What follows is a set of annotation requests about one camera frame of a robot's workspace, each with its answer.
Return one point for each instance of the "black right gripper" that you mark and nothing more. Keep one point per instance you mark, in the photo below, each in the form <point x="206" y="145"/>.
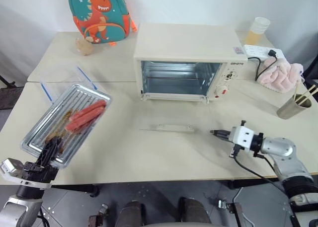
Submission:
<point x="236" y="151"/>

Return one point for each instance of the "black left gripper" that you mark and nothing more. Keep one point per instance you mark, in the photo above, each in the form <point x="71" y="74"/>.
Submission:
<point x="42" y="173"/>

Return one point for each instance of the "silver metal baking tray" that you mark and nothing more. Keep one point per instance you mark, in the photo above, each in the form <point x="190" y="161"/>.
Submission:
<point x="49" y="127"/>

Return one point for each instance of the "glass toaster oven door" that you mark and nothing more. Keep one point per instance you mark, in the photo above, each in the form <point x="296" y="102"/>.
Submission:
<point x="175" y="127"/>

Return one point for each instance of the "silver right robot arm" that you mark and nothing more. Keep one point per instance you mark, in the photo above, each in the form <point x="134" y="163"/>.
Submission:
<point x="285" y="152"/>

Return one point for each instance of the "pink sausage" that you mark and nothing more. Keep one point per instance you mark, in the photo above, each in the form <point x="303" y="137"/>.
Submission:
<point x="87" y="114"/>
<point x="79" y="124"/>
<point x="95" y="105"/>

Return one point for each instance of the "cream toaster oven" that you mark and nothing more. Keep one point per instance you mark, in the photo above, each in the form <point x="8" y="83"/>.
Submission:
<point x="183" y="45"/>

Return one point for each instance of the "clear container with blue clips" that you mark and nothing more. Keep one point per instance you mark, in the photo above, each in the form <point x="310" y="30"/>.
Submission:
<point x="62" y="80"/>

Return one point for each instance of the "table leg caster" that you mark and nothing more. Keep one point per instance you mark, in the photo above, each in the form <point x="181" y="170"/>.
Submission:
<point x="98" y="215"/>
<point x="232" y="209"/>

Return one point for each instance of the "metal cup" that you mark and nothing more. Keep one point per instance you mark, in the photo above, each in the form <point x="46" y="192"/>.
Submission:
<point x="293" y="109"/>

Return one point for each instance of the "dark rounded shape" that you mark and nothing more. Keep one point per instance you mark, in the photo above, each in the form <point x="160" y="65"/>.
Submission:
<point x="193" y="210"/>
<point x="133" y="213"/>

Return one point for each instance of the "black stand leg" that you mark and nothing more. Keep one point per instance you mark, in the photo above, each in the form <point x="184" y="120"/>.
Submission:
<point x="6" y="81"/>

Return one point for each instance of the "pink fluffy towel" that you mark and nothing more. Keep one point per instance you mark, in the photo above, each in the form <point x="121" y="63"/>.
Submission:
<point x="280" y="75"/>

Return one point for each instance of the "wooden chopstick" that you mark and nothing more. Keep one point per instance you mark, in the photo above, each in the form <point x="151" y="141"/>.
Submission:
<point x="306" y="94"/>
<point x="297" y="89"/>

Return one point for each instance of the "white power strip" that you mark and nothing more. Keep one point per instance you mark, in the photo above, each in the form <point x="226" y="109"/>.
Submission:
<point x="256" y="50"/>

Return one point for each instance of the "small beige plush toy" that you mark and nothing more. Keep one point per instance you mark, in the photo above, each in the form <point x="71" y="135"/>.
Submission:
<point x="84" y="47"/>

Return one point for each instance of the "plastic cup with yellow liquid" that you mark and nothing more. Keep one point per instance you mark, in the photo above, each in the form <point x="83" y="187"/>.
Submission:
<point x="256" y="32"/>

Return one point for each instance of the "teal dinosaur backpack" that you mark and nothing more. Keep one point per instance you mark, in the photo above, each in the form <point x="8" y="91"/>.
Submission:
<point x="99" y="18"/>

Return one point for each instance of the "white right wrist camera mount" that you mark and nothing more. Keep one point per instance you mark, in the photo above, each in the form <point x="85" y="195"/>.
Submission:
<point x="242" y="137"/>

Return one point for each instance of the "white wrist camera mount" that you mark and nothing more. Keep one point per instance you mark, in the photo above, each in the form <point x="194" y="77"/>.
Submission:
<point x="12" y="170"/>
<point x="242" y="137"/>

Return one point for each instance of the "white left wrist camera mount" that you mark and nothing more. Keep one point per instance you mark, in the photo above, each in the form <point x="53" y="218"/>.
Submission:
<point x="12" y="170"/>

